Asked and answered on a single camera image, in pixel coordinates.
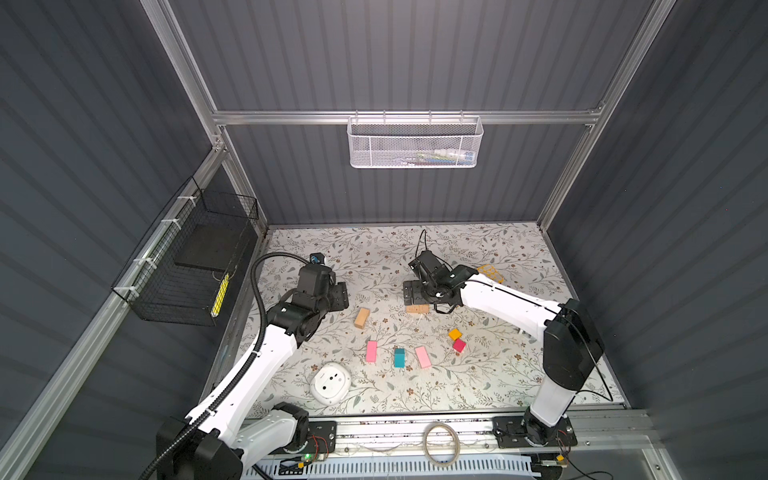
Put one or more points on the roll of clear tape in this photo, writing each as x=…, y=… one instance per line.
x=450, y=439

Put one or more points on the dark pink rectangular block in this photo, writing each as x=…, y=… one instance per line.
x=371, y=351

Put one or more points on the yellow green marker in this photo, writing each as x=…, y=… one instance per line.
x=220, y=296

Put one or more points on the arched natural wood block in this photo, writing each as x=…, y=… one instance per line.
x=361, y=318

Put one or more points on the teal wood block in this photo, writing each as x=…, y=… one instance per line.
x=399, y=358

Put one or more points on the light pink wood block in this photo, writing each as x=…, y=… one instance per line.
x=423, y=357

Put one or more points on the yellow calculator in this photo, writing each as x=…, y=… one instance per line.
x=491, y=273

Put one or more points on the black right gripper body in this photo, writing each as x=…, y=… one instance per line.
x=418, y=293

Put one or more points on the white round smart speaker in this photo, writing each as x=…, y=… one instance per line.
x=331, y=384

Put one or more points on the black wire basket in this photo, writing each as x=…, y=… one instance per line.
x=204, y=234

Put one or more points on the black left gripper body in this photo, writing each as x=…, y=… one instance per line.
x=336, y=299

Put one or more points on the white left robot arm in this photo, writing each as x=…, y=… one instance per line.
x=212, y=441

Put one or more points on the magenta cube block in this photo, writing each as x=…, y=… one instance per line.
x=459, y=345

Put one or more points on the white wire mesh basket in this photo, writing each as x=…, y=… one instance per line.
x=419, y=142

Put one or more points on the yellow cube block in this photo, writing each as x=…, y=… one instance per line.
x=455, y=333

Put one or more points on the engraved rectangular wood block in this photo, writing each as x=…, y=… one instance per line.
x=417, y=309

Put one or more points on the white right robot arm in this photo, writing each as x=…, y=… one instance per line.
x=570, y=342

